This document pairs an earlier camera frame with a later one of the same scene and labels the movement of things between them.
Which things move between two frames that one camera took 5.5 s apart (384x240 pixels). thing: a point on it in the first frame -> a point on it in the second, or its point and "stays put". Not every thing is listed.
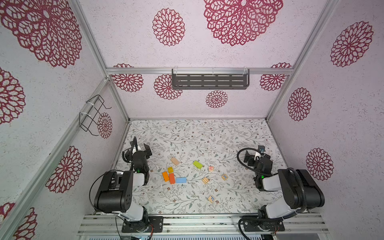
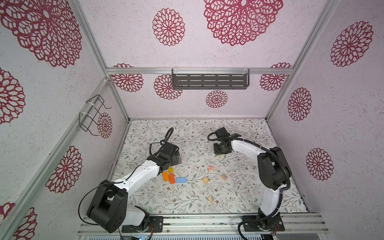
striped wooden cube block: (205, 180) stays put
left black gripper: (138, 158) -> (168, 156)
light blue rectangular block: (181, 180) stays put
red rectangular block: (172, 180) stays put
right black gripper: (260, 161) -> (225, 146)
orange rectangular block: (166, 176) stays put
